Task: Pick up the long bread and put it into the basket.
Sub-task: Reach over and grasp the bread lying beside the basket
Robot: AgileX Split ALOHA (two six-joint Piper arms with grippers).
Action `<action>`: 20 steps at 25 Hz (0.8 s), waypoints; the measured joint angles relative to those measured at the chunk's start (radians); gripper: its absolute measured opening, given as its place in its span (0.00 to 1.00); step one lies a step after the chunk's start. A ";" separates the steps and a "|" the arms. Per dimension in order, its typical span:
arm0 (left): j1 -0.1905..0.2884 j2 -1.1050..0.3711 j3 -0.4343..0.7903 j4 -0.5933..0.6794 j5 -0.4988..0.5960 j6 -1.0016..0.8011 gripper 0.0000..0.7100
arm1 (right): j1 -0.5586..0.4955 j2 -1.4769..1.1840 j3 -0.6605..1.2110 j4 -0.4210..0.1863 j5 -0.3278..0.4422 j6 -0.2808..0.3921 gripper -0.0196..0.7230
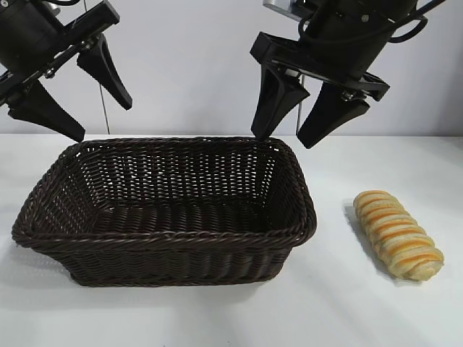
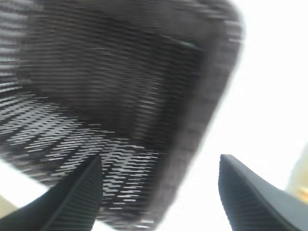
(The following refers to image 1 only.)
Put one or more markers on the dark brown wicker basket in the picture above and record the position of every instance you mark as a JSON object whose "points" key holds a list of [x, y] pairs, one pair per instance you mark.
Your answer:
{"points": [[173, 224]]}

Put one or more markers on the thin silver vertical pole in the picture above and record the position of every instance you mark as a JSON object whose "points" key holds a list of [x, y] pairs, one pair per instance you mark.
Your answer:
{"points": [[298, 119]]}

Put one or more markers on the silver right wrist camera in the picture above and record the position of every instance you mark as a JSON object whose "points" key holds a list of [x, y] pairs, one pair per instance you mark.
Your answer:
{"points": [[276, 5]]}

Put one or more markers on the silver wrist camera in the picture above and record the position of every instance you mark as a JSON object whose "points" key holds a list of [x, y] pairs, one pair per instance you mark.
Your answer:
{"points": [[276, 5], [53, 8]]}

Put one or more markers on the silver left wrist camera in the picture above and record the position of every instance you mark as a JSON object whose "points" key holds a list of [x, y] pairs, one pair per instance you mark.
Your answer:
{"points": [[53, 8]]}

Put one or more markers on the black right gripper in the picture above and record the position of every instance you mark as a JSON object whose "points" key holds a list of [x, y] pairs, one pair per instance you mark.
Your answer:
{"points": [[340, 43]]}

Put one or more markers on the long striped twisted bread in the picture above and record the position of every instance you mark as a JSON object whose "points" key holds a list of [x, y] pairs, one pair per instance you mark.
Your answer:
{"points": [[394, 231]]}

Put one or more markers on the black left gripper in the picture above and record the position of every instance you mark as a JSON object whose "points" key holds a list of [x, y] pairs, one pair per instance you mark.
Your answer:
{"points": [[25, 36]]}

